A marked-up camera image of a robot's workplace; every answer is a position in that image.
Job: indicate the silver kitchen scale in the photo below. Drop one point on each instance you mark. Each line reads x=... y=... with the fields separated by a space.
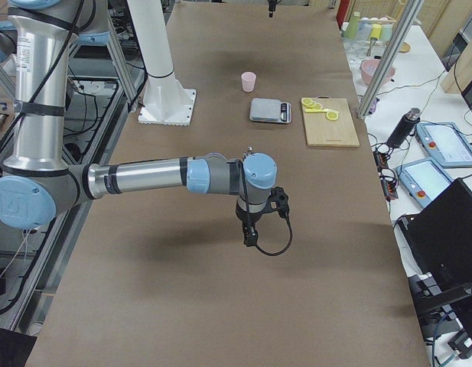
x=270 y=111

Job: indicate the white camera mast base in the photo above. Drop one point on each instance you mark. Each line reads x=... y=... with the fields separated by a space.
x=165 y=100

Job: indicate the yellow cup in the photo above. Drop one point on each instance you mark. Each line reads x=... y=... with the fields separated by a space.
x=375 y=32

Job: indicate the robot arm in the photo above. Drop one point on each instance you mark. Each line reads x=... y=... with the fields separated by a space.
x=37 y=184

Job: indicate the aluminium frame post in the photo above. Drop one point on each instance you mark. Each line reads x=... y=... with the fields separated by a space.
x=403 y=25

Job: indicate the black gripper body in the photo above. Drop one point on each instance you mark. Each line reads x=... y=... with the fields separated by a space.
x=244 y=219

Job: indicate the pink bowl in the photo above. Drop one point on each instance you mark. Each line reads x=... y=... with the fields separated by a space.
x=368 y=68

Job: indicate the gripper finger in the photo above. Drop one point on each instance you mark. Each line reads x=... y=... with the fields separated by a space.
x=272 y=7
x=246 y=236
x=253 y=237

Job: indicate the green cup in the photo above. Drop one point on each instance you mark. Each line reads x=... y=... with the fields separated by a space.
x=352 y=27

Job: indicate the wooden cutting board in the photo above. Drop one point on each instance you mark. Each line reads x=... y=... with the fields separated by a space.
x=321 y=132

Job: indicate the black monitor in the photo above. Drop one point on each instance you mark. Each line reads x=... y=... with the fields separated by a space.
x=440 y=236

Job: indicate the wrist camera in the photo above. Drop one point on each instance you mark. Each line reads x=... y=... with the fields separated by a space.
x=278 y=202

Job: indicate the pink plastic cup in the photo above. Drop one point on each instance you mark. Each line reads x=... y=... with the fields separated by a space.
x=248 y=81

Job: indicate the black thermos bottle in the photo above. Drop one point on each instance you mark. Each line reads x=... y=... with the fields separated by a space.
x=403 y=128

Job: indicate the blue teach pendant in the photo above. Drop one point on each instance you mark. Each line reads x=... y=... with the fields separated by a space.
x=445 y=143
x=424 y=180

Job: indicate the yellow plastic knife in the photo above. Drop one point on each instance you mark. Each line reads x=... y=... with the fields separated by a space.
x=320 y=111

